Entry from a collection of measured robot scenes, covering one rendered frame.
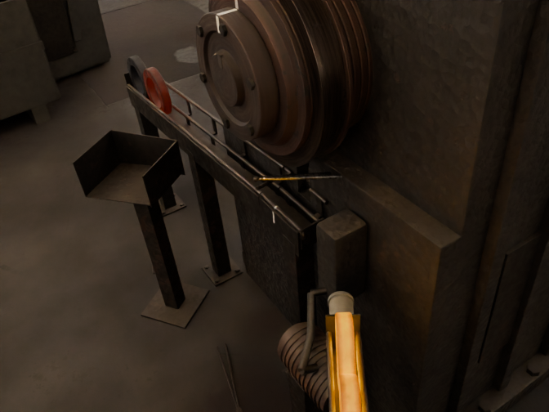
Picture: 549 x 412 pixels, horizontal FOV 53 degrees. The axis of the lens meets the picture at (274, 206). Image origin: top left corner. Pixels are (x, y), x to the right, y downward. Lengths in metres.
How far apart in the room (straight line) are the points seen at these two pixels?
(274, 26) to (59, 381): 1.52
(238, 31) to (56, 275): 1.68
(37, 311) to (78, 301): 0.16
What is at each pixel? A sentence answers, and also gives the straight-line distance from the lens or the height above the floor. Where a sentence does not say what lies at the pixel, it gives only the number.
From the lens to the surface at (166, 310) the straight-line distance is 2.22.
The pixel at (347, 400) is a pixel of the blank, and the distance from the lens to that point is 0.98.
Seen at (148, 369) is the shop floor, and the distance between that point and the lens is 2.08.
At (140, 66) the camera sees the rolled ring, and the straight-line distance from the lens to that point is 2.28.
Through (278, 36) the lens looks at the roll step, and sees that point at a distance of 1.09.
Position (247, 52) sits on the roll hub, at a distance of 1.09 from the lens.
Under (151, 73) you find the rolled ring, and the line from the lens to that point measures 2.13.
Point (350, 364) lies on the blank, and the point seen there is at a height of 0.75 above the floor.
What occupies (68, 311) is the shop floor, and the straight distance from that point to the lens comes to 2.38.
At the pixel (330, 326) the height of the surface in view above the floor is 0.69.
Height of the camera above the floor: 1.64
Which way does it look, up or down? 39 degrees down
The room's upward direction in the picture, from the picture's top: 6 degrees counter-clockwise
